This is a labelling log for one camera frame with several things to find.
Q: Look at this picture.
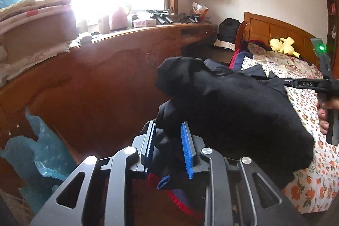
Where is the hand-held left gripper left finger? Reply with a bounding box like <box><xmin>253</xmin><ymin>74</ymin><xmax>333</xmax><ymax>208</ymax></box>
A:
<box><xmin>30</xmin><ymin>121</ymin><xmax>157</xmax><ymax>226</ymax></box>

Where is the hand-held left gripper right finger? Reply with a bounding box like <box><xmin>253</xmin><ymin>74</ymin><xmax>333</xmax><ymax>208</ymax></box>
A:
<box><xmin>181</xmin><ymin>121</ymin><xmax>309</xmax><ymax>226</ymax></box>

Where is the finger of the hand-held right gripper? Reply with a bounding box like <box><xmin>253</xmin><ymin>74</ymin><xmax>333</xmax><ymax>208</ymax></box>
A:
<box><xmin>275</xmin><ymin>78</ymin><xmax>295</xmax><ymax>88</ymax></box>

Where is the black double-breasted coat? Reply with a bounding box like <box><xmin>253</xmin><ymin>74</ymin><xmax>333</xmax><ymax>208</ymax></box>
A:
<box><xmin>155</xmin><ymin>57</ymin><xmax>315</xmax><ymax>189</ymax></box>

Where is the person's right hand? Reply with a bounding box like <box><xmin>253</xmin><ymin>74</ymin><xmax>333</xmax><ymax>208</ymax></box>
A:
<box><xmin>315</xmin><ymin>97</ymin><xmax>339</xmax><ymax>135</ymax></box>

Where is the floral quilt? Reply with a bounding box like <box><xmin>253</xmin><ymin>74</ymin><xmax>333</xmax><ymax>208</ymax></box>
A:
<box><xmin>246</xmin><ymin>42</ymin><xmax>325</xmax><ymax>81</ymax></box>

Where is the yellow plush toy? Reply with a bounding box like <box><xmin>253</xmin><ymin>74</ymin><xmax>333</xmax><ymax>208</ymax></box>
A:
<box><xmin>269</xmin><ymin>37</ymin><xmax>301</xmax><ymax>58</ymax></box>

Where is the wooden bed headboard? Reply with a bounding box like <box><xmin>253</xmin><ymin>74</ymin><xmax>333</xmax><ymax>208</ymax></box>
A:
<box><xmin>244</xmin><ymin>11</ymin><xmax>322</xmax><ymax>67</ymax></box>

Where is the cream cloth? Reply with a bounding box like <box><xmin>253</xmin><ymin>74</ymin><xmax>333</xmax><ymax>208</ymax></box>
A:
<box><xmin>214</xmin><ymin>39</ymin><xmax>236</xmax><ymax>51</ymax></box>

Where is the black backpack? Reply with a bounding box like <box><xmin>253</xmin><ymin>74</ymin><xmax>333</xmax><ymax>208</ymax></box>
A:
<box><xmin>218</xmin><ymin>18</ymin><xmax>242</xmax><ymax>44</ymax></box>

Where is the orange fruit print bed sheet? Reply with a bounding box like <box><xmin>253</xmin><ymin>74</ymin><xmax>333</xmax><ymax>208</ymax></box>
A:
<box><xmin>238</xmin><ymin>57</ymin><xmax>339</xmax><ymax>214</ymax></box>

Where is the red and white paper bag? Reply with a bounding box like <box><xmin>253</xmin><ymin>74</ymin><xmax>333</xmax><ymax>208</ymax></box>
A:
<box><xmin>191</xmin><ymin>2</ymin><xmax>210</xmax><ymax>21</ymax></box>

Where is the spare black gripper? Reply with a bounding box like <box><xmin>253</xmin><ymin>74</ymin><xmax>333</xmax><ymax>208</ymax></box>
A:
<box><xmin>145</xmin><ymin>9</ymin><xmax>174</xmax><ymax>26</ymax></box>
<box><xmin>181</xmin><ymin>14</ymin><xmax>201</xmax><ymax>24</ymax></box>

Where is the blue plastic bag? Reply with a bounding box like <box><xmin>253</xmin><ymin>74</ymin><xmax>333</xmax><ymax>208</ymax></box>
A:
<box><xmin>0</xmin><ymin>107</ymin><xmax>78</xmax><ymax>214</ymax></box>

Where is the white tissue box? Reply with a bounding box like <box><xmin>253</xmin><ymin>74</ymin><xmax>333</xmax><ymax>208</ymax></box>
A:
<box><xmin>132</xmin><ymin>19</ymin><xmax>157</xmax><ymax>29</ymax></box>

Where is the white cup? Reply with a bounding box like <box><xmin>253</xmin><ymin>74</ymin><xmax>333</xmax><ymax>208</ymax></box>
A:
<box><xmin>97</xmin><ymin>15</ymin><xmax>111</xmax><ymax>34</ymax></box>

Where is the pink kettle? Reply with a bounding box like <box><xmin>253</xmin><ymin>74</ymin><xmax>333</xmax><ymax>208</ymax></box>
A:
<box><xmin>109</xmin><ymin>2</ymin><xmax>132</xmax><ymax>32</ymax></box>

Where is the stack of folded bedding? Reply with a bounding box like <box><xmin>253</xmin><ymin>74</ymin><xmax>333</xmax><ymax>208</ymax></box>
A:
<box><xmin>0</xmin><ymin>0</ymin><xmax>78</xmax><ymax>87</ymax></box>

